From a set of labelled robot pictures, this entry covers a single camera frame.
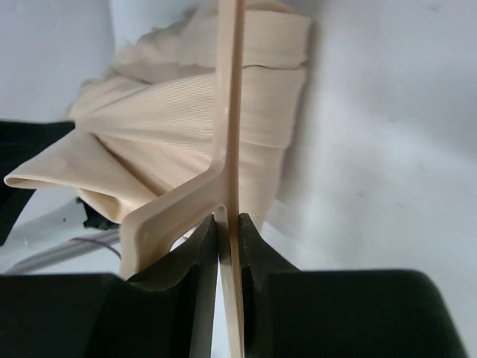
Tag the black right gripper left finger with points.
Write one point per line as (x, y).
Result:
(166, 310)

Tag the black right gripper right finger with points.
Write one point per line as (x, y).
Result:
(352, 313)

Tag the beige hanger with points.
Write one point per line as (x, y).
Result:
(148, 233)

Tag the beige trousers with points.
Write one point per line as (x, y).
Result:
(146, 126)

